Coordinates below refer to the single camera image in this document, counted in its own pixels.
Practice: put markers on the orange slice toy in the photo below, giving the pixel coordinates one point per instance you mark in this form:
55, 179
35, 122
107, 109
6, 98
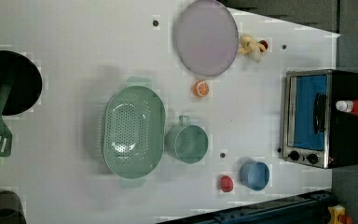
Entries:
200, 88

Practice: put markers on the black silver toaster oven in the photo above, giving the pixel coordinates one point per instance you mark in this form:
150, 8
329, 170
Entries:
315, 133

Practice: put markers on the lavender round plate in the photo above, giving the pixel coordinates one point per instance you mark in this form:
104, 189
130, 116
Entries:
206, 38

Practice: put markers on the yellow white plush toy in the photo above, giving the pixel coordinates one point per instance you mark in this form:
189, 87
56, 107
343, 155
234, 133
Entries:
249, 46

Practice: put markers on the blue metal frame rail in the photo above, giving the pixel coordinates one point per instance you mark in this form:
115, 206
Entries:
307, 208

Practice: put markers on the green mug with handle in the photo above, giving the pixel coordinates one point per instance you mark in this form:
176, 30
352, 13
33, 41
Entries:
186, 142

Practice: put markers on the yellow red clamp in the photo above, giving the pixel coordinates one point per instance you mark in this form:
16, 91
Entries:
338, 215

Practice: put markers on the small red toy fruit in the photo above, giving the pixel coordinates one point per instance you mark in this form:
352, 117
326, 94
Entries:
226, 183

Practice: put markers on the dark translucent cup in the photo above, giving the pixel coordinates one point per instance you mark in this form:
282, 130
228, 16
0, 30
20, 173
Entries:
11, 210

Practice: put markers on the black round pan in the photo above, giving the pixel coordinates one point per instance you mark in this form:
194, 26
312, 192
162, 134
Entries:
26, 82

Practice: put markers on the green perforated colander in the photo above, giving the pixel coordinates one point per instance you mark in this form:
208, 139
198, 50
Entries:
133, 132

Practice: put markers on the blue cup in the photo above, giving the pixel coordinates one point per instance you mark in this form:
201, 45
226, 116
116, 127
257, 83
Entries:
254, 175

